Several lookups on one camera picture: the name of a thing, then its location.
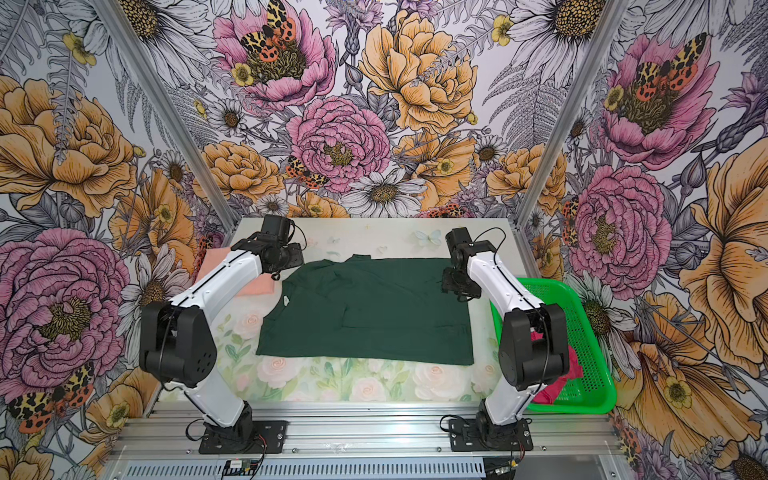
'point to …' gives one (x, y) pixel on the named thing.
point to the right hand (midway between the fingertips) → (457, 295)
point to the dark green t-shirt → (352, 308)
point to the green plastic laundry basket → (593, 393)
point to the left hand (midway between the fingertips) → (290, 264)
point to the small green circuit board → (241, 467)
